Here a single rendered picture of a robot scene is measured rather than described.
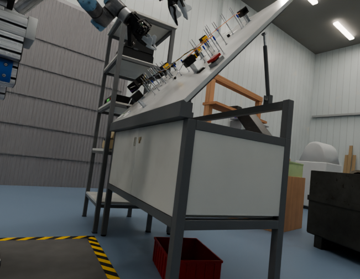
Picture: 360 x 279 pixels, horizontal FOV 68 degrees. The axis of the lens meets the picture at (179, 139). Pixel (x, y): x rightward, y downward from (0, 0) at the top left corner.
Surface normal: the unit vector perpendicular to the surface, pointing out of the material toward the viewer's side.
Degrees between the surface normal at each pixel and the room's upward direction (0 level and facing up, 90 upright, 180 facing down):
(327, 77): 90
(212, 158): 90
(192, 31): 90
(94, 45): 90
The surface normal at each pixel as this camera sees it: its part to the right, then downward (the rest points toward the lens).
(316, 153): -0.84, -0.15
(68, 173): 0.62, 0.00
